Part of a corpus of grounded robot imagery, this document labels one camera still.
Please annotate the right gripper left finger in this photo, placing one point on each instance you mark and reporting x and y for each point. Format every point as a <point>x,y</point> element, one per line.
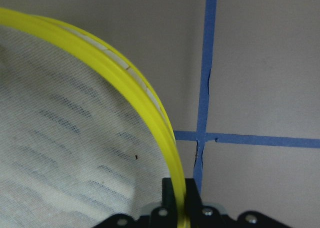
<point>168,199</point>

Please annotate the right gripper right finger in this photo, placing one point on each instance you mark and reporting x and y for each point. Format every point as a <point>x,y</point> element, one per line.
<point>193,201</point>

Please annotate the yellow steamer basket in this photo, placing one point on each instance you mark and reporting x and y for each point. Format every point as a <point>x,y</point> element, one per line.
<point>83,135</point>

